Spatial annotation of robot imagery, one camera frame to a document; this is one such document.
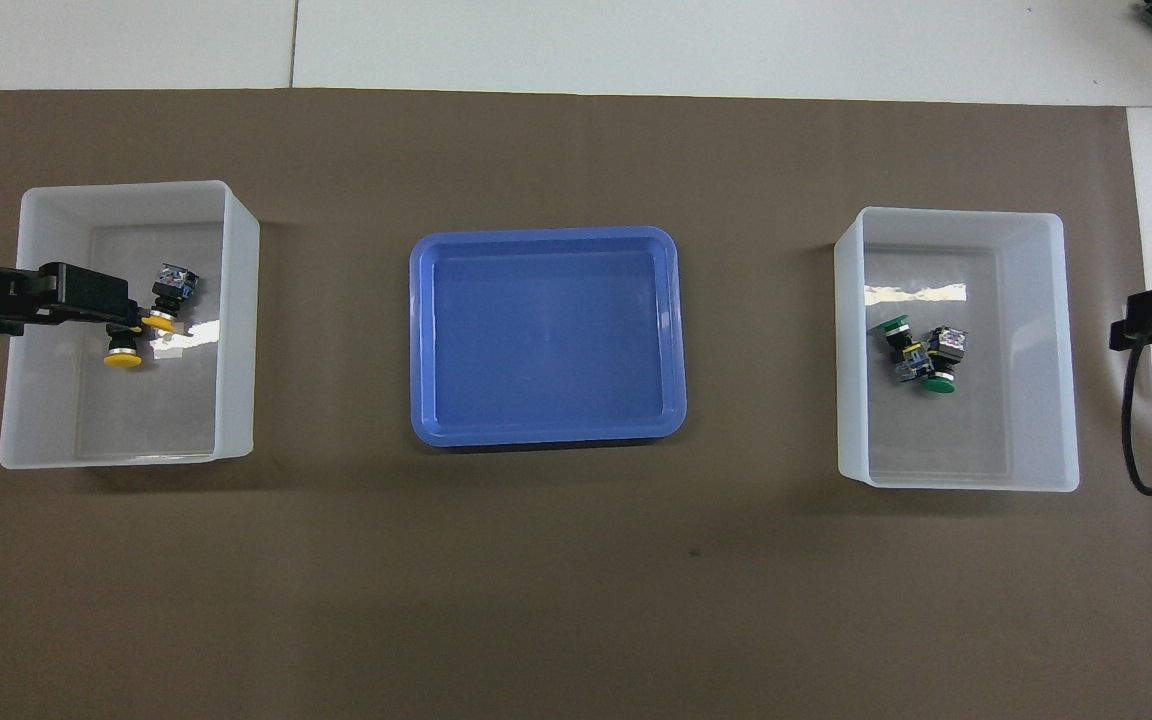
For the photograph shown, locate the yellow push button switch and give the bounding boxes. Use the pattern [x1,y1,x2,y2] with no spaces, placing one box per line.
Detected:
[102,325,144,369]
[141,263,201,336]

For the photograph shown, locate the green push button switch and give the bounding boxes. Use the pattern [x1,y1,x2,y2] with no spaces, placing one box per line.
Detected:
[919,325,971,395]
[880,314,929,385]

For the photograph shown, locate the translucent white plastic box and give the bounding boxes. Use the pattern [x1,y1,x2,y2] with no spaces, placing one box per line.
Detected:
[0,180,262,471]
[833,206,1081,493]

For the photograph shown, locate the blue plastic tray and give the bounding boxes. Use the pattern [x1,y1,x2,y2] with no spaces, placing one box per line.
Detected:
[409,226,687,449]

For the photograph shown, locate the brown paper table mat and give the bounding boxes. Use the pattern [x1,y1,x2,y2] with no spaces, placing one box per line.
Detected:
[0,88,1152,720]

